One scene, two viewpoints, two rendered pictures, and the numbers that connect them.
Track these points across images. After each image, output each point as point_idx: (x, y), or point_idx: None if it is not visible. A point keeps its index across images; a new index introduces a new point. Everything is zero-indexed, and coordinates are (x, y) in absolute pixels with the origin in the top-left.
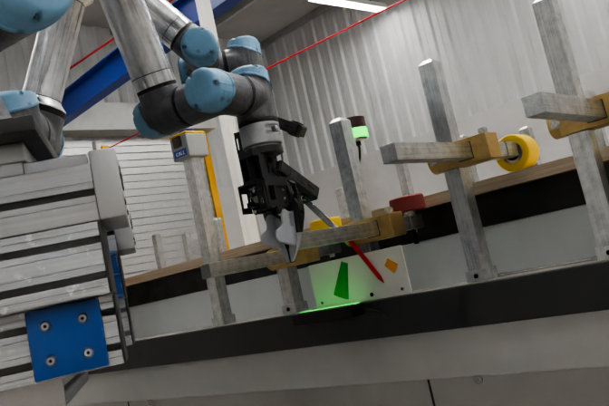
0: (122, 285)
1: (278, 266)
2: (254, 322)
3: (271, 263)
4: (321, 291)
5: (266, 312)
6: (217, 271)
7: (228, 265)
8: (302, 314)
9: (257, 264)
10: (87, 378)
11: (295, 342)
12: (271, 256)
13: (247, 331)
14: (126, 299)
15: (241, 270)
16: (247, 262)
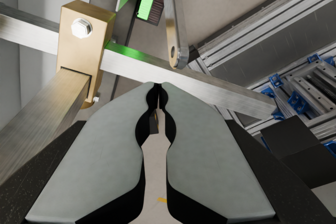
0: (329, 152)
1: (102, 74)
2: (113, 91)
3: (164, 61)
4: None
5: (1, 125)
6: (262, 95)
7: (244, 91)
8: (163, 8)
9: (192, 71)
10: (308, 122)
11: (131, 32)
12: (161, 64)
13: (112, 96)
14: (312, 144)
15: (222, 80)
16: (211, 80)
